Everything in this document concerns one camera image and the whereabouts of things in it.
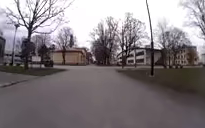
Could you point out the grey side pavement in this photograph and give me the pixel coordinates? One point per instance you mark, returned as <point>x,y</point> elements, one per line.
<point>3,78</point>

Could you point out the low yellow building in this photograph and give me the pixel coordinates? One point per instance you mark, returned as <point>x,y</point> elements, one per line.
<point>70,57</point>

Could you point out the dark vehicle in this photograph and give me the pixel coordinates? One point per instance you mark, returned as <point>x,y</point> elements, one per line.
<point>48,63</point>

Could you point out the beige building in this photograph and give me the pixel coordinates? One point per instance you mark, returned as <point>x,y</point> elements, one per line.
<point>184,57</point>

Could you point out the grey lamp post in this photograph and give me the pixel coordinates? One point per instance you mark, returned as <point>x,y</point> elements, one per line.
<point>14,46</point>

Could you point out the tall dark pole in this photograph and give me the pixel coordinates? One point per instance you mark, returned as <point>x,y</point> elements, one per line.
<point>152,53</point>

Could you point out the white building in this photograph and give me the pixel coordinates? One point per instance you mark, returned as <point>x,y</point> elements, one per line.
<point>141,56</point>

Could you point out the large bare tree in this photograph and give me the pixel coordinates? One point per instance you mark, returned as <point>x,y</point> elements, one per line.
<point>27,50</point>

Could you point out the grass patch with dark pole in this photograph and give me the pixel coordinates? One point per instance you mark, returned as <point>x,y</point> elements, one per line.
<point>176,80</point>

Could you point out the grey asphalt road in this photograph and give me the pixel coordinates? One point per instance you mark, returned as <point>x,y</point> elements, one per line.
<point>100,100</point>

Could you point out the grass patch with tree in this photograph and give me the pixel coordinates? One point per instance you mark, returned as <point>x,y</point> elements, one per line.
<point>26,70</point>

